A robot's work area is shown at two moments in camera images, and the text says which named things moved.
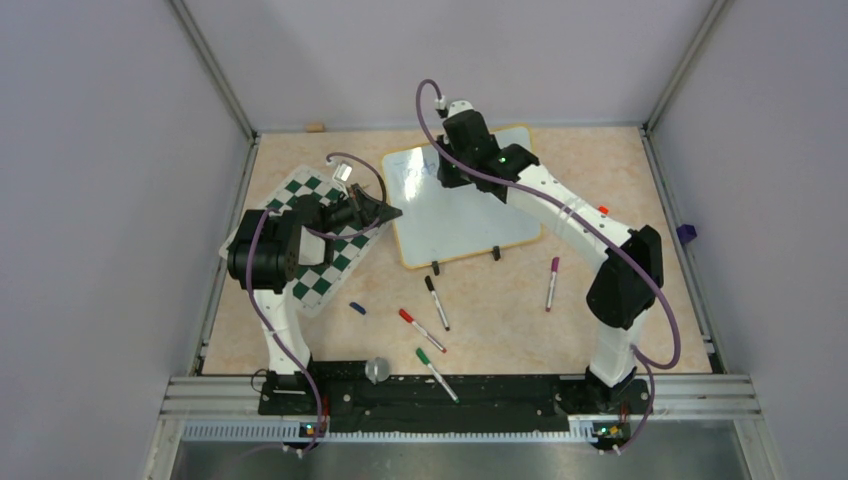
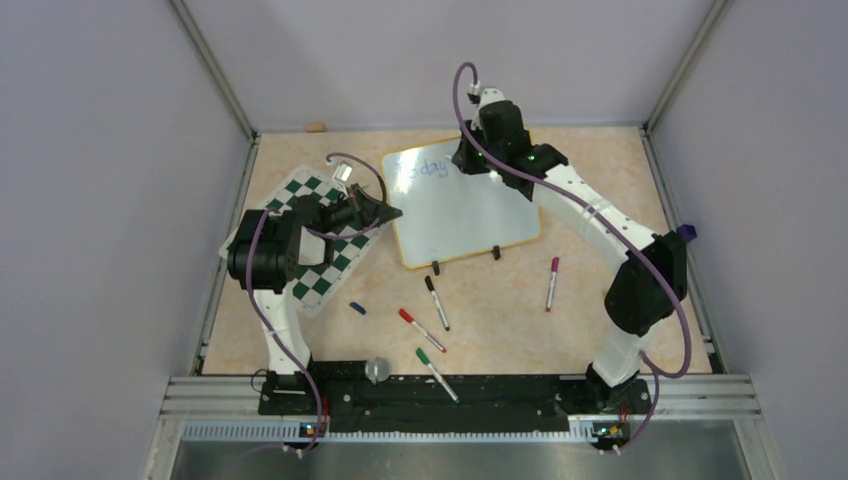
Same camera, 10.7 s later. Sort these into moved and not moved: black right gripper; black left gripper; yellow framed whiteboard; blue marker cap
Moved: black right gripper
Not moved: yellow framed whiteboard; blue marker cap; black left gripper
